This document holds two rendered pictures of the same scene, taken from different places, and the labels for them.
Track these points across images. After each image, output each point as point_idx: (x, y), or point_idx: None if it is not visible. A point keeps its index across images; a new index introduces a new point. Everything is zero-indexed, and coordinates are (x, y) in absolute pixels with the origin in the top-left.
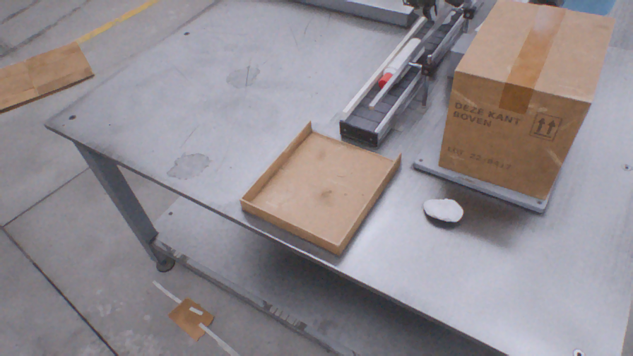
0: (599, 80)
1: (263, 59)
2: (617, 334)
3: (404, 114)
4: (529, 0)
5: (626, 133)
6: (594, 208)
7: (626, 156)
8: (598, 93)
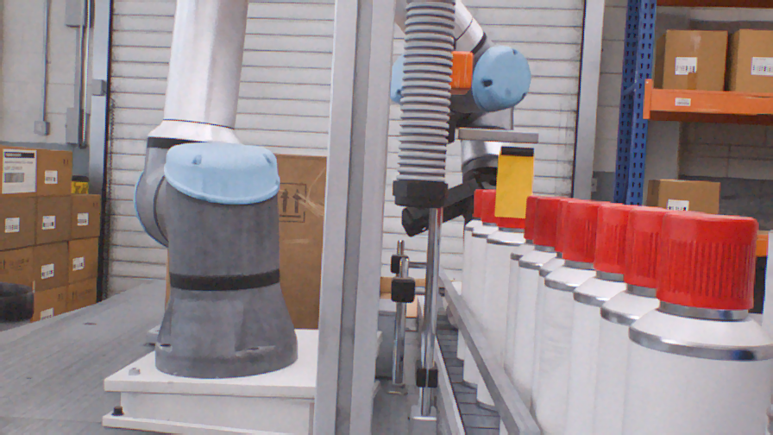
0: (88, 374)
1: None
2: (140, 286)
3: (414, 336)
4: (284, 300)
5: (72, 338)
6: (142, 309)
7: (84, 328)
8: (98, 362)
